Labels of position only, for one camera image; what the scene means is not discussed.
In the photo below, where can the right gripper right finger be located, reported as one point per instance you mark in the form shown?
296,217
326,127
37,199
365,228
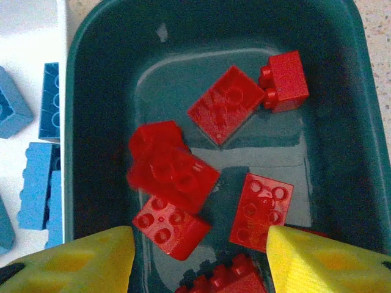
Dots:
320,265

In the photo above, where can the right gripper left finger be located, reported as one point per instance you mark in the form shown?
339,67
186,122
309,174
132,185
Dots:
76,262

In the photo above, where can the red lego brick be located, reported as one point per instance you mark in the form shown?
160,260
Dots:
226,103
201,183
146,143
288,81
226,280
256,207
177,232

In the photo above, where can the light blue lego brick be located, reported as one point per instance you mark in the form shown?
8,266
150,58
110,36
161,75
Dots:
12,103

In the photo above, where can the dark green plastic container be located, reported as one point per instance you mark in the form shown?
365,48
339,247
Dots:
122,61

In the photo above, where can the white plastic container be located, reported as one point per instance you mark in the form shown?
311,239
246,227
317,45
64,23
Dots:
30,45

